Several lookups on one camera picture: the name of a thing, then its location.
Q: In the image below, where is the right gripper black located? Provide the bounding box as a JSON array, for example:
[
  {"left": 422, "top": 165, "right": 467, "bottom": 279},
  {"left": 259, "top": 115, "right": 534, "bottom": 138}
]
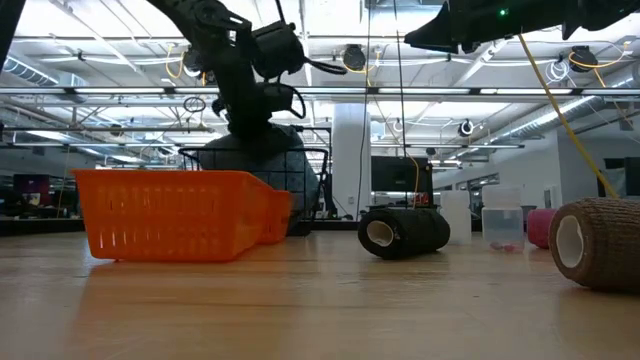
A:
[{"left": 403, "top": 0, "right": 569, "bottom": 55}]

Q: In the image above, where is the blue patterned cloth bag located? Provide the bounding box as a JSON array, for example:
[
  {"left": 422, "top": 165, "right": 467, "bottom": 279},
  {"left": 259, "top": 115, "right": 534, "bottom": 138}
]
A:
[{"left": 198, "top": 123, "right": 321, "bottom": 216}]

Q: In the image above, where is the black wire basket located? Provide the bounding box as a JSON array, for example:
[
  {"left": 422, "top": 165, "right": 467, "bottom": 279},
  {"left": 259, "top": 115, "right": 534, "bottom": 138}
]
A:
[{"left": 178, "top": 146, "right": 332, "bottom": 237}]

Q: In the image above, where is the small clear pill bottle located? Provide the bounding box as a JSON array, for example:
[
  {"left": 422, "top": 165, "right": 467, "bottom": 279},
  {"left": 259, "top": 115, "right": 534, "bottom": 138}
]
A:
[{"left": 480, "top": 184, "right": 526, "bottom": 254}]

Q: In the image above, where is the black bandage roll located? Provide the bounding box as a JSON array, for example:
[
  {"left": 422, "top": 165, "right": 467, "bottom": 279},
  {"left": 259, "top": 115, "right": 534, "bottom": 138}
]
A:
[{"left": 356, "top": 206, "right": 452, "bottom": 261}]

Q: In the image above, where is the pink bandage roll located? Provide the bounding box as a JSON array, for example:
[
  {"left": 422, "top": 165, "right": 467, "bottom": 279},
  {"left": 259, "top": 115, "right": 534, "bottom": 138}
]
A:
[{"left": 526, "top": 208, "right": 559, "bottom": 250}]

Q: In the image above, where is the brown bandage roll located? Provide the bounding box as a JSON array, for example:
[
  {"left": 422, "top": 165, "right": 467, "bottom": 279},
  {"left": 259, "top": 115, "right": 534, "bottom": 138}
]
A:
[{"left": 547, "top": 196, "right": 640, "bottom": 294}]

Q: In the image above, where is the black monitor screen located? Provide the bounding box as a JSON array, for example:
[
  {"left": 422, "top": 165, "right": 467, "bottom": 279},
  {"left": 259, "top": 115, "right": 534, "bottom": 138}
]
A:
[{"left": 370, "top": 155, "right": 434, "bottom": 194}]

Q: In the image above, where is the yellow hanging cable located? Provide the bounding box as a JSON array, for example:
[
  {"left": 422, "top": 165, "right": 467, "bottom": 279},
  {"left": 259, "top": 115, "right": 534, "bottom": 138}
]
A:
[{"left": 517, "top": 32, "right": 621, "bottom": 200}]

